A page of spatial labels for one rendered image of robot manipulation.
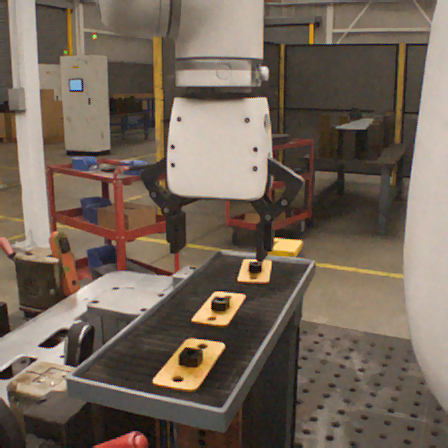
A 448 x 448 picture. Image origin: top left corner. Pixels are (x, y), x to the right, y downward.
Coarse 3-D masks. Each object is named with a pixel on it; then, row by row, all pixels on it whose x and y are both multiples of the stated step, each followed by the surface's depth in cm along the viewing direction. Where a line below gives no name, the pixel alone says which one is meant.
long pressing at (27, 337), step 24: (96, 288) 106; (144, 288) 106; (168, 288) 105; (48, 312) 95; (72, 312) 95; (24, 336) 85; (48, 336) 86; (0, 360) 77; (48, 360) 78; (0, 384) 71
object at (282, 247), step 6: (276, 240) 82; (282, 240) 82; (288, 240) 82; (294, 240) 82; (276, 246) 79; (282, 246) 79; (288, 246) 79; (294, 246) 79; (300, 246) 81; (270, 252) 78; (276, 252) 78; (282, 252) 78; (288, 252) 77; (294, 252) 77
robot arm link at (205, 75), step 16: (176, 64) 50; (192, 64) 48; (208, 64) 47; (224, 64) 47; (240, 64) 47; (256, 64) 50; (176, 80) 50; (192, 80) 48; (208, 80) 47; (224, 80) 47; (240, 80) 48; (256, 80) 50
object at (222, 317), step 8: (216, 296) 58; (224, 296) 60; (232, 296) 60; (240, 296) 60; (208, 304) 58; (216, 304) 56; (224, 304) 56; (232, 304) 58; (240, 304) 58; (200, 312) 56; (208, 312) 56; (216, 312) 56; (224, 312) 56; (232, 312) 56; (192, 320) 54; (200, 320) 54; (208, 320) 54; (216, 320) 54; (224, 320) 54
